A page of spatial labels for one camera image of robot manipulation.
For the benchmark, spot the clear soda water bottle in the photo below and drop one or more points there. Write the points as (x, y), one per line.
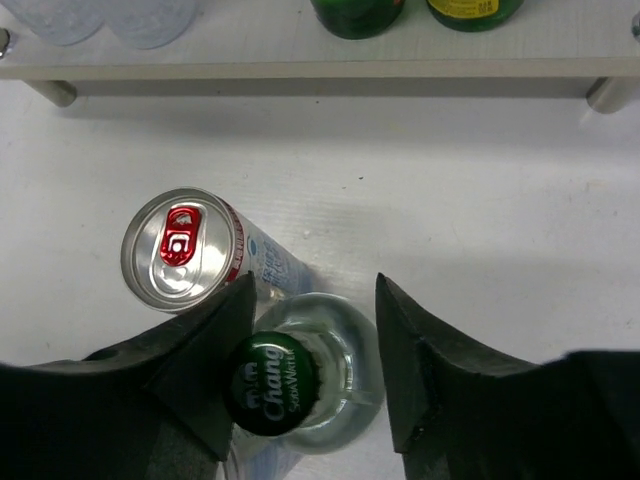
(309, 376)

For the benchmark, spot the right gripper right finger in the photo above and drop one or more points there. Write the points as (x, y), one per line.
(459, 409)

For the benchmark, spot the white two-tier shelf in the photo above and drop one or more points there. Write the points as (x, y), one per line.
(548, 49)

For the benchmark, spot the blue-label water bottle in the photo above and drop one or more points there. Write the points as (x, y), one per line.
(57, 22)
(148, 24)

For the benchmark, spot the energy drink can red tab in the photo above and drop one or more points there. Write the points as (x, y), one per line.
(186, 244)

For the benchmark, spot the left blue-label water bottle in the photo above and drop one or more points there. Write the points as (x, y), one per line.
(57, 22)

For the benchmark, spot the right blue-label water bottle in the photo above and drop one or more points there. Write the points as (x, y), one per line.
(148, 24)

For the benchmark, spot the green Perrier bottle yellow label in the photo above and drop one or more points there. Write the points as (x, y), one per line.
(473, 15)

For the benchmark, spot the green Perrier bottle red label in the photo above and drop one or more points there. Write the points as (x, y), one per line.
(357, 19)

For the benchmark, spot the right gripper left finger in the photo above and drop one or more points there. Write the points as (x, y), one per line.
(149, 407)

